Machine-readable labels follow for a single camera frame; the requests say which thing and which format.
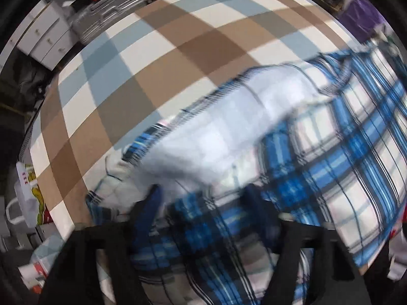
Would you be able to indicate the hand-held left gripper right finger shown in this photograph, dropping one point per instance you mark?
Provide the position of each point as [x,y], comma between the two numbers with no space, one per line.
[264,217]

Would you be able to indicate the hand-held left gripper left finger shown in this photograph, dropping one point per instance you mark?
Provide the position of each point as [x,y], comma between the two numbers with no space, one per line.
[148,217]

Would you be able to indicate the blue plaid shirt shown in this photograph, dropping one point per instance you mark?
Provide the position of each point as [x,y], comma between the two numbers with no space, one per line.
[318,165]

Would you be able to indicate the pale checkered cloth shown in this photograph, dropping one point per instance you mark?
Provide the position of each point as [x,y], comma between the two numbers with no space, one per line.
[47,251]

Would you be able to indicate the white drawer desk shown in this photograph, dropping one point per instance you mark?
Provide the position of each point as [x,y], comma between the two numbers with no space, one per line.
[44,38]

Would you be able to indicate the silver suitcase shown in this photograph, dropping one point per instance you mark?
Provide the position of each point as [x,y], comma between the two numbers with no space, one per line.
[105,12]

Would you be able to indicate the purple bag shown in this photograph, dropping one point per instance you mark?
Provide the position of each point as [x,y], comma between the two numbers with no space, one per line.
[359,16]

